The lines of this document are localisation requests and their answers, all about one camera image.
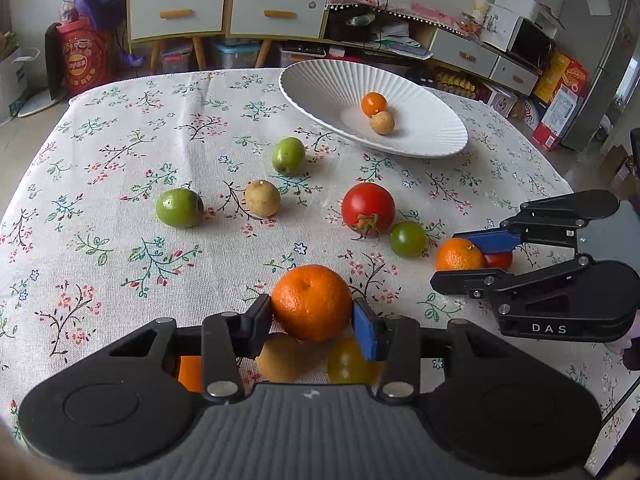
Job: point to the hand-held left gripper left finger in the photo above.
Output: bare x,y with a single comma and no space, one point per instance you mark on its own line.
257,320

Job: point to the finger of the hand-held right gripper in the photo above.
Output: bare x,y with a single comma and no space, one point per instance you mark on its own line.
465,282
492,240

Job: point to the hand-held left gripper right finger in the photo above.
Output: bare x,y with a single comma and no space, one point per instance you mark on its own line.
364,332

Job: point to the small mandarin orange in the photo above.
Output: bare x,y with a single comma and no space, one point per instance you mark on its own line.
459,256

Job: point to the yellow tomato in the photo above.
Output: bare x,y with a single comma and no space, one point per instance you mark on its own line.
350,362

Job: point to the tan longan fruit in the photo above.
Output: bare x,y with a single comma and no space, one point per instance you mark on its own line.
382,123
262,198
282,357

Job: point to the large mandarin orange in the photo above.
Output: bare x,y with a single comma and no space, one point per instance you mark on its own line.
312,302

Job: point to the green tomato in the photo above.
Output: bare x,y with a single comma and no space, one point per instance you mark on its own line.
408,239

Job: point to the large red tomato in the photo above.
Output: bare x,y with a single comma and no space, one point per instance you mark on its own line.
367,205

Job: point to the white ribbed plate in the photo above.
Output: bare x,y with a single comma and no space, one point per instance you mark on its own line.
320,90

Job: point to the person's right hand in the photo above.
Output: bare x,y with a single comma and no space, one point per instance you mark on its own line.
632,346

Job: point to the small red tomato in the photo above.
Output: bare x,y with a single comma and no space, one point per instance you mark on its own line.
499,260

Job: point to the green jujube fruit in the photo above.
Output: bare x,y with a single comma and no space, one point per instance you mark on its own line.
288,156
179,207

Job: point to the open cardboard box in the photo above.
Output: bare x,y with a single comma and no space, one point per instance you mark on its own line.
620,170

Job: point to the floral tablecloth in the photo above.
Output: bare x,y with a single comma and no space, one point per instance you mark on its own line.
125,270

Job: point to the yellow egg carton stack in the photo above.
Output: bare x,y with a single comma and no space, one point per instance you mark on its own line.
455,84

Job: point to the orange snack carton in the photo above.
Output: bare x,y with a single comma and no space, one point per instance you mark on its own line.
565,72

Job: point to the long wooden console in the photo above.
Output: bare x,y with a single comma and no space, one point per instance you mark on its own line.
465,52

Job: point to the black microwave oven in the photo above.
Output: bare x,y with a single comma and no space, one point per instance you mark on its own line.
530,42

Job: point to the silver refrigerator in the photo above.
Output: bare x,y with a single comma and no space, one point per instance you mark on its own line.
600,60

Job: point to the blue-lid plastic storage box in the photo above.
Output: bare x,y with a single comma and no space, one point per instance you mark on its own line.
235,55

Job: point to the black-lid plastic storage box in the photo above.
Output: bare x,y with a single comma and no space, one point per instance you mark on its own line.
302,50

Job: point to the clear plastic storage box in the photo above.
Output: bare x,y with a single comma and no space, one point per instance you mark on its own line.
177,60

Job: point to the white floor scale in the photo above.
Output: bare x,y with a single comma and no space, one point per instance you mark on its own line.
37,106

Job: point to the red snack bucket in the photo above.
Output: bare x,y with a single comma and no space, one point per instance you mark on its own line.
85,65

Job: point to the low wooden drawer cabinet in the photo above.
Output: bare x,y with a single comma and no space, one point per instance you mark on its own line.
250,10

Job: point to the black flat panel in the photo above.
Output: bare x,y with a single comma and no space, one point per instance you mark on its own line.
51,60

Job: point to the white shopping bag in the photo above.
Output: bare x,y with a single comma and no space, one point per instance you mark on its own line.
10,85

